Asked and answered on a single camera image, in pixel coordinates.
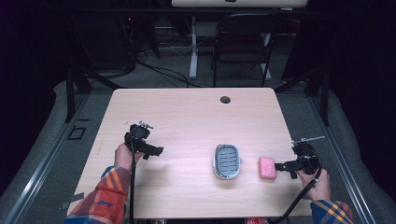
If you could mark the white desk with legs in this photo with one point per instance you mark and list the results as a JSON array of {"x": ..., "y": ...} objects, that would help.
[{"x": 193, "y": 46}]

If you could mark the red packet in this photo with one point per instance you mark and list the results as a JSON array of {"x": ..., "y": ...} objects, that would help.
[{"x": 257, "y": 221}]

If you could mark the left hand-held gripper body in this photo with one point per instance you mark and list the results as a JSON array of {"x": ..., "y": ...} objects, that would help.
[{"x": 139, "y": 132}]

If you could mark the black folding chair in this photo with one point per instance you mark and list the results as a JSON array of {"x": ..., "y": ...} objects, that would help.
[{"x": 246, "y": 46}]

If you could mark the metal floor rail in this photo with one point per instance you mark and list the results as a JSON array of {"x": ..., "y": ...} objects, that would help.
[
  {"x": 342, "y": 161},
  {"x": 40, "y": 165}
]

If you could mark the person's right hand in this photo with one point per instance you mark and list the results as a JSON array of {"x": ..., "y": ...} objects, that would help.
[{"x": 317, "y": 186}]

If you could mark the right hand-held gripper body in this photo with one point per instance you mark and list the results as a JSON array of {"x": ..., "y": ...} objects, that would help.
[{"x": 306, "y": 155}]

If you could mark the pink soap bar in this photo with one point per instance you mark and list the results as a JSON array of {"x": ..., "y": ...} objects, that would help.
[{"x": 267, "y": 168}]

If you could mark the grey soap dish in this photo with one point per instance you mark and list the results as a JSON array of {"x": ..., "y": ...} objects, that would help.
[{"x": 227, "y": 161}]

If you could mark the black metal stand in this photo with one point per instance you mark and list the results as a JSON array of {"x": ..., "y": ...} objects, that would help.
[
  {"x": 71, "y": 93},
  {"x": 324, "y": 96}
]

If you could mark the person's left hand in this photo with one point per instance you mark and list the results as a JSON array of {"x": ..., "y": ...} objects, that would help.
[{"x": 124, "y": 158}]

